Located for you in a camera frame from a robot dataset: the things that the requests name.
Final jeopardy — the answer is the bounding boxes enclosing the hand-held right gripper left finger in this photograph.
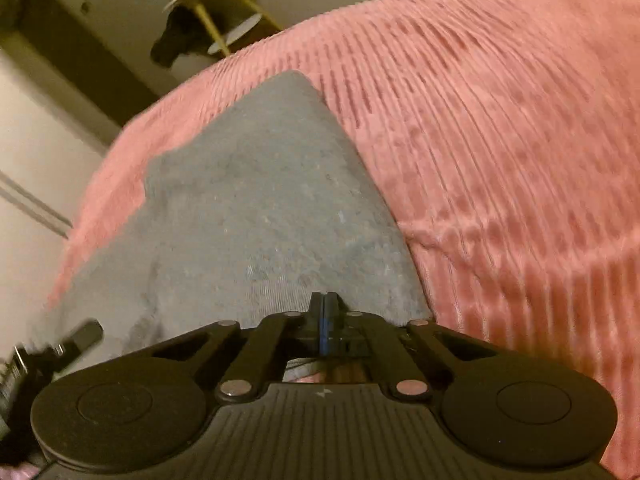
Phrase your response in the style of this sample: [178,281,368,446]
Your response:
[150,292,326,405]

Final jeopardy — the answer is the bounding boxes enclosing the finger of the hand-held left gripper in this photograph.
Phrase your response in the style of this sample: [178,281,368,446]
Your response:
[52,320,104,361]

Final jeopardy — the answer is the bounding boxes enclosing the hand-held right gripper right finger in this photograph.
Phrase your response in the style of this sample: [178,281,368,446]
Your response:
[324,294,493,404]

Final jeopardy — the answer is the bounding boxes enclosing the grey pants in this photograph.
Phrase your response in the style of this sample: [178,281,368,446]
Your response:
[30,70,435,386]

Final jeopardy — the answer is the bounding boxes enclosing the pink ribbed blanket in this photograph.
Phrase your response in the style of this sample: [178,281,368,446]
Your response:
[47,0,640,480]

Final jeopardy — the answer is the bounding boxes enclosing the gold side table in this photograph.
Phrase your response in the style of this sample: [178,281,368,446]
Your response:
[162,0,283,57]

